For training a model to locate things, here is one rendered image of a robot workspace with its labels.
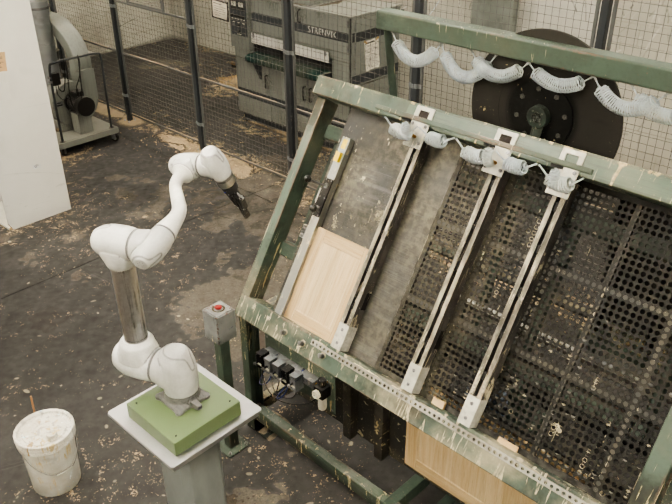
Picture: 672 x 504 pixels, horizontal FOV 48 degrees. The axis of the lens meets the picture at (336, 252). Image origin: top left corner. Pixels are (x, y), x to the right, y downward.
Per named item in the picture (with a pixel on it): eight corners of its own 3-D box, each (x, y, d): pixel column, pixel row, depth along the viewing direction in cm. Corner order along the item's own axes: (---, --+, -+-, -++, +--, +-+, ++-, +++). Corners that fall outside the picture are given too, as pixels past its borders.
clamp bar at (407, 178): (336, 344, 362) (304, 341, 343) (429, 111, 351) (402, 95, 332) (351, 353, 356) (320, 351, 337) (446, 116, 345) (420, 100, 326)
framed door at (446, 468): (407, 460, 383) (404, 462, 381) (412, 375, 355) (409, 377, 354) (567, 567, 328) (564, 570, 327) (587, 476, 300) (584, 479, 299)
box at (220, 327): (204, 337, 390) (201, 308, 381) (223, 328, 398) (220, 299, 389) (219, 347, 383) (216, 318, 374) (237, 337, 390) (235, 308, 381)
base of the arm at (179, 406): (183, 421, 325) (182, 412, 322) (154, 397, 338) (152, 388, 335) (217, 400, 336) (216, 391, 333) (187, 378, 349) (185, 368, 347)
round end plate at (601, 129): (460, 171, 399) (473, 17, 359) (467, 168, 403) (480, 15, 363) (600, 220, 350) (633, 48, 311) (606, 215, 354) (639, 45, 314)
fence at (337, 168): (279, 312, 387) (274, 311, 384) (347, 138, 378) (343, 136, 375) (286, 316, 384) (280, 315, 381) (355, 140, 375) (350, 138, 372)
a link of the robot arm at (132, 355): (151, 390, 331) (109, 379, 338) (170, 368, 344) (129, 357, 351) (123, 240, 291) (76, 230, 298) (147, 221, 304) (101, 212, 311)
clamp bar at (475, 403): (460, 418, 317) (432, 419, 299) (572, 153, 306) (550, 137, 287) (480, 430, 311) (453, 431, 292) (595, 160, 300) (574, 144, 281)
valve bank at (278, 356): (246, 381, 388) (243, 343, 376) (267, 368, 396) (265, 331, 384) (314, 429, 357) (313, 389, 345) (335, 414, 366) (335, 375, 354)
